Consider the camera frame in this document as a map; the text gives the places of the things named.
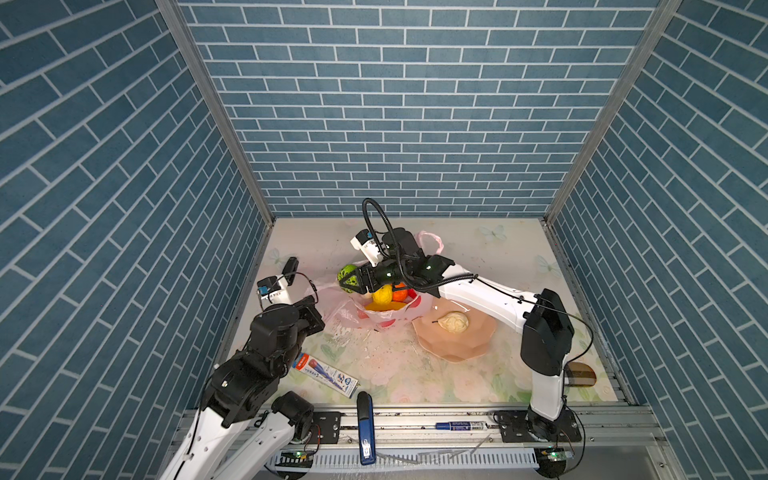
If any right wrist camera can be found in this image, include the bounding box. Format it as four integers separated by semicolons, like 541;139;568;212
350;229;384;267

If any orange fake tangerine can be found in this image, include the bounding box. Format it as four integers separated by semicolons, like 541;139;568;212
392;289;408;303

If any blue marker pen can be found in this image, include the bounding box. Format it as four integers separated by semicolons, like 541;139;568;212
434;421;487;432

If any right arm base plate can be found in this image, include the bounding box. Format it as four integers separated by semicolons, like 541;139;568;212
492;408;583;443

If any pink plastic bag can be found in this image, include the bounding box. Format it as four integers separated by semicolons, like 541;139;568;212
317;261;436;331

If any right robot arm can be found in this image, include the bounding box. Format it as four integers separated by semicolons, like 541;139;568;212
340;227;576;425

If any black stapler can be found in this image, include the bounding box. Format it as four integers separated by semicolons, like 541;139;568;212
282;256;299;286

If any green fake fruit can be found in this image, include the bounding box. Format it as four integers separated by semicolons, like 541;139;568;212
337;264;360;293

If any aluminium front rail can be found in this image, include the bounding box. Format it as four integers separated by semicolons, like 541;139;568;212
316;402;666;449

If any toothpaste box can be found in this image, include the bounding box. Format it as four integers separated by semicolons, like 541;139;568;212
292;353;359;399

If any cream fake pear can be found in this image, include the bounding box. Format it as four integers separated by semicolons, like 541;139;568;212
433;311;470;334

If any yellow fake banana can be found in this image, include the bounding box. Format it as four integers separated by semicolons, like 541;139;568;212
365;301;407;312

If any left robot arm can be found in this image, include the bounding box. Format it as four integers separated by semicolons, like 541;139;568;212
160;296;325;479

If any yellow fake lemon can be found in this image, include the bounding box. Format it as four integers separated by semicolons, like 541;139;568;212
372;284;393;305

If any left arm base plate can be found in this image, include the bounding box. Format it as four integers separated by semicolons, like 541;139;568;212
300;411;342;446

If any plaid glasses case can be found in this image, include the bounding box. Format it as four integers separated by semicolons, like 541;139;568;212
564;362;597;388

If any blue stapler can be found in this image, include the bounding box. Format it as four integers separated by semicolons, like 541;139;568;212
356;391;376;466

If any peach scalloped bowl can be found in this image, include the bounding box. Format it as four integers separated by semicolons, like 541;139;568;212
412;299;497;363

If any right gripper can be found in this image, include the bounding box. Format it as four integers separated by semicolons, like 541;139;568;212
338;258;412;293

